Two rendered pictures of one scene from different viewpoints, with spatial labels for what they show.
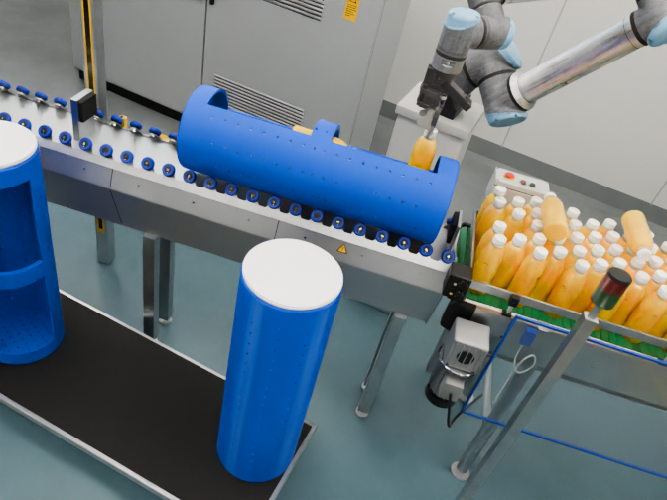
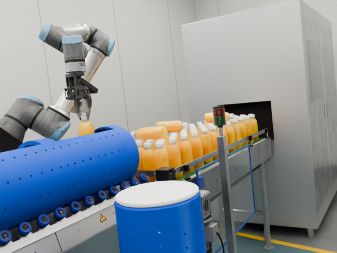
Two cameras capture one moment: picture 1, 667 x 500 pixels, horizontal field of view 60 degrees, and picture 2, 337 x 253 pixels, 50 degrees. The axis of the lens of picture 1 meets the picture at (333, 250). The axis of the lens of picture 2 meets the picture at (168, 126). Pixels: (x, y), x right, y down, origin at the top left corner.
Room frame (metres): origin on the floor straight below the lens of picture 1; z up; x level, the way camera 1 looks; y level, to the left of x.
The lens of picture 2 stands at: (0.57, 1.10, 1.34)
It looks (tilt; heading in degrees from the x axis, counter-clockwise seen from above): 5 degrees down; 298
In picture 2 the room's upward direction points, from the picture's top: 6 degrees counter-clockwise
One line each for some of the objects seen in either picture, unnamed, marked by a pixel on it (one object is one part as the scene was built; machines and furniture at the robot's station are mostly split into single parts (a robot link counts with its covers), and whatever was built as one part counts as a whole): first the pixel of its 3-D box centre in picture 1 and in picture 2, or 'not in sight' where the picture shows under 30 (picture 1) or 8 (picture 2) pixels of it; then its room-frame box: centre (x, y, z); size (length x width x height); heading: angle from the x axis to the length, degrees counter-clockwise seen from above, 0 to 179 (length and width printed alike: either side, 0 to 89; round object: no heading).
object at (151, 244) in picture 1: (151, 293); not in sight; (1.63, 0.68, 0.31); 0.06 x 0.06 x 0.63; 86
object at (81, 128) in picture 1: (85, 115); not in sight; (1.72, 0.96, 1.00); 0.10 x 0.04 x 0.15; 176
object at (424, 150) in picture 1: (421, 160); (87, 139); (1.70, -0.20, 1.18); 0.07 x 0.07 x 0.19
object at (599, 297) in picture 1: (605, 295); (219, 120); (1.24, -0.73, 1.18); 0.06 x 0.06 x 0.05
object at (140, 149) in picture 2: (506, 238); (139, 162); (1.66, -0.56, 1.00); 0.07 x 0.07 x 0.19
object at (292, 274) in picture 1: (293, 272); (156, 193); (1.18, 0.09, 1.03); 0.28 x 0.28 x 0.01
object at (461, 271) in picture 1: (457, 282); (165, 178); (1.42, -0.40, 0.95); 0.10 x 0.07 x 0.10; 176
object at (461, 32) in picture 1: (459, 33); (73, 48); (1.70, -0.18, 1.60); 0.10 x 0.09 x 0.12; 123
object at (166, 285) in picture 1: (166, 272); not in sight; (1.77, 0.67, 0.31); 0.06 x 0.06 x 0.63; 86
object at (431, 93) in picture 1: (436, 87); (76, 86); (1.70, -0.17, 1.43); 0.09 x 0.08 x 0.12; 86
